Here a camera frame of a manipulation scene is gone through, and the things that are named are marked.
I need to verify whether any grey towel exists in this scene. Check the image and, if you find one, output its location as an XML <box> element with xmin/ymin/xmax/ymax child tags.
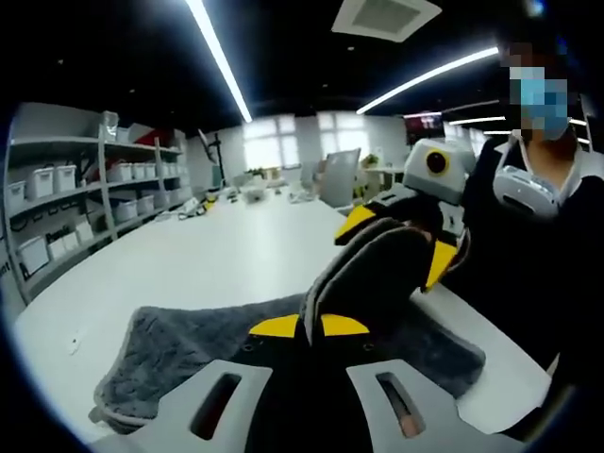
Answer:
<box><xmin>88</xmin><ymin>220</ymin><xmax>488</xmax><ymax>436</ymax></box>

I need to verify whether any person's dark-clothed body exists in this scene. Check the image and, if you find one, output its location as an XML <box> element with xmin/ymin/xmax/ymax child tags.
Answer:
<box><xmin>441</xmin><ymin>27</ymin><xmax>604</xmax><ymax>445</ymax></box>

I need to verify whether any bright window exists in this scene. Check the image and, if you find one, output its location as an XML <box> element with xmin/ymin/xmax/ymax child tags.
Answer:
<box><xmin>242</xmin><ymin>115</ymin><xmax>302</xmax><ymax>170</ymax></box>
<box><xmin>317</xmin><ymin>111</ymin><xmax>367</xmax><ymax>157</ymax></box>

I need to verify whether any white chest-worn device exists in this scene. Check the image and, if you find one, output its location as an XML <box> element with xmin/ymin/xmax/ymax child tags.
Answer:
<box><xmin>492</xmin><ymin>161</ymin><xmax>567</xmax><ymax>222</ymax></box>

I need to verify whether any white bowl-shaped object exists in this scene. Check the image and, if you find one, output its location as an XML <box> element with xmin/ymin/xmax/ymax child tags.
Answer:
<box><xmin>241</xmin><ymin>185</ymin><xmax>271</xmax><ymax>208</ymax></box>

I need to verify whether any black monitor stand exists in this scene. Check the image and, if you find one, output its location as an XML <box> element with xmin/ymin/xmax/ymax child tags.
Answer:
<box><xmin>196</xmin><ymin>127</ymin><xmax>228</xmax><ymax>193</ymax></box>

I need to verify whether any ceiling air vent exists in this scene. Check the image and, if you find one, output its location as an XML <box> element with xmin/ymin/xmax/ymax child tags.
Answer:
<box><xmin>331</xmin><ymin>0</ymin><xmax>444</xmax><ymax>44</ymax></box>

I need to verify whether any long ceiling light strip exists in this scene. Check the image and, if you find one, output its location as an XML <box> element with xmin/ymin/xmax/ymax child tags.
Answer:
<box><xmin>185</xmin><ymin>0</ymin><xmax>255</xmax><ymax>125</ymax></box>

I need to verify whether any grey metal shelving rack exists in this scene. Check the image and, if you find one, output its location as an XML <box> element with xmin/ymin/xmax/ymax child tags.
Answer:
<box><xmin>0</xmin><ymin>110</ymin><xmax>190</xmax><ymax>303</ymax></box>

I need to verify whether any group of white storage boxes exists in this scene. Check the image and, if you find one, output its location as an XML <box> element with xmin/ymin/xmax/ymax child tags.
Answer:
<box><xmin>4</xmin><ymin>161</ymin><xmax>188</xmax><ymax>279</ymax></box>

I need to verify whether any wall screen red picture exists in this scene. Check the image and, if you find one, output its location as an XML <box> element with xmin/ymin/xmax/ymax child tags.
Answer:
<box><xmin>404</xmin><ymin>111</ymin><xmax>445</xmax><ymax>143</ymax></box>

